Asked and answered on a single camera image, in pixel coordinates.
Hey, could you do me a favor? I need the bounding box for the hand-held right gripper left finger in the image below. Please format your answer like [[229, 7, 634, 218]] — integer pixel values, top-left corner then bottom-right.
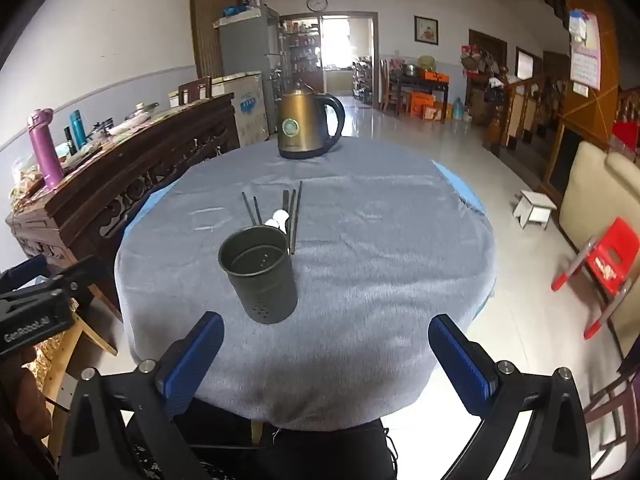
[[59, 311, 226, 480]]

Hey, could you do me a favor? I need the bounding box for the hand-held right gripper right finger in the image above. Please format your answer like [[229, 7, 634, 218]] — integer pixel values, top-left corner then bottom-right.
[[428, 314, 594, 480]]

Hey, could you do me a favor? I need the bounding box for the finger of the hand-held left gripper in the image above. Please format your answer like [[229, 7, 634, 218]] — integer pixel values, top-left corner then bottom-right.
[[0, 254, 49, 287], [47, 255, 109, 312]]

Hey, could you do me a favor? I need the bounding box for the dark green metal utensil holder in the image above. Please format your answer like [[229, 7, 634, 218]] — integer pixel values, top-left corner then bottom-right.
[[218, 226, 299, 325]]

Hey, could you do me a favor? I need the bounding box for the white ceramic spoon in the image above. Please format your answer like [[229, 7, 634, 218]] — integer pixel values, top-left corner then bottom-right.
[[264, 208, 290, 234]]

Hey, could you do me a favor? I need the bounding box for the person's left hand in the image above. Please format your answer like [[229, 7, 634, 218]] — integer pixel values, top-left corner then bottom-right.
[[0, 347, 53, 461]]

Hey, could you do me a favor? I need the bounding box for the light wooden stand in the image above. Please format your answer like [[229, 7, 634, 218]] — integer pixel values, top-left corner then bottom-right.
[[42, 285, 118, 413]]

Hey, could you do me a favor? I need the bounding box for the pink thermos bottle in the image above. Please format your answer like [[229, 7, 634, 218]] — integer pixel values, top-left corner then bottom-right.
[[27, 108, 65, 188]]

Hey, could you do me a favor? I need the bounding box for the teal thermos bottle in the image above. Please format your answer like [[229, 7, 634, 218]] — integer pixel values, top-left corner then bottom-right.
[[69, 110, 88, 151]]

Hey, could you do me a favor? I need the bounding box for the grey tablecloth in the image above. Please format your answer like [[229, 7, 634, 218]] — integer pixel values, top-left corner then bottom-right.
[[114, 135, 497, 432]]

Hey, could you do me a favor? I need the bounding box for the brown slatted wooden chair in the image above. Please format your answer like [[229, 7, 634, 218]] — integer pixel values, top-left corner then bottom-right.
[[582, 360, 640, 461]]

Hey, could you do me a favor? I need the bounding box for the small white stool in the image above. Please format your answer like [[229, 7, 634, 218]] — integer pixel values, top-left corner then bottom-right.
[[513, 190, 558, 231]]

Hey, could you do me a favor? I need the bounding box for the red plastic child chair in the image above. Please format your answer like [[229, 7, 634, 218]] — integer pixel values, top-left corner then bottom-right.
[[551, 217, 640, 341]]

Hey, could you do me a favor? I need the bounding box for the dark wooden chair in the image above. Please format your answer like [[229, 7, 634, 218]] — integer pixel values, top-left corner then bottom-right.
[[177, 76, 213, 107]]

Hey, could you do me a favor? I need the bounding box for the beige sofa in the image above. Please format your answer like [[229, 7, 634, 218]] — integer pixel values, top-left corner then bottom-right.
[[557, 140, 640, 361]]

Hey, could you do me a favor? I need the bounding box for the white chest freezer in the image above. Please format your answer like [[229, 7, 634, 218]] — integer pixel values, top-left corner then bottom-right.
[[210, 72, 267, 147]]

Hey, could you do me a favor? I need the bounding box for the gold electric kettle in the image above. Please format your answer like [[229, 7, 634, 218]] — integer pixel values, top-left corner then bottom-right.
[[276, 81, 346, 160]]

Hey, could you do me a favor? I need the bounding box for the orange cardboard box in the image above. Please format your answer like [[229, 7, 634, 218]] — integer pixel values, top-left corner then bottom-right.
[[410, 91, 446, 121]]

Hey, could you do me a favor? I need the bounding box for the wooden stair railing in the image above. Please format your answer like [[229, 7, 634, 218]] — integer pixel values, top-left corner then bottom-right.
[[482, 72, 571, 161]]

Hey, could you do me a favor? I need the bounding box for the brown wooden door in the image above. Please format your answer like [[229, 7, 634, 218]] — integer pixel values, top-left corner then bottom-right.
[[189, 0, 243, 81]]

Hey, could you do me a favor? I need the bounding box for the grey refrigerator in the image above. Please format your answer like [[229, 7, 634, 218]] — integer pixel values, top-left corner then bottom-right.
[[215, 7, 281, 136]]

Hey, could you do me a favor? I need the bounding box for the dark wooden side table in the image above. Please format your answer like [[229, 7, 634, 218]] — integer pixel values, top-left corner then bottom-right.
[[387, 71, 450, 122]]

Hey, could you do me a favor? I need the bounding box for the kitchen shelf with jars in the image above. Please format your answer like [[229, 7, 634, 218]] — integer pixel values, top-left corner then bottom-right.
[[280, 20, 323, 93]]

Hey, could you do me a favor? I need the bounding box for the wall calendar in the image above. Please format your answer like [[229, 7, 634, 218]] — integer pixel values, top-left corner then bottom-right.
[[568, 8, 601, 91]]

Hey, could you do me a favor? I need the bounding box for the framed wall picture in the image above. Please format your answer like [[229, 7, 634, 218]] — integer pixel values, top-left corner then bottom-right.
[[414, 16, 439, 43]]

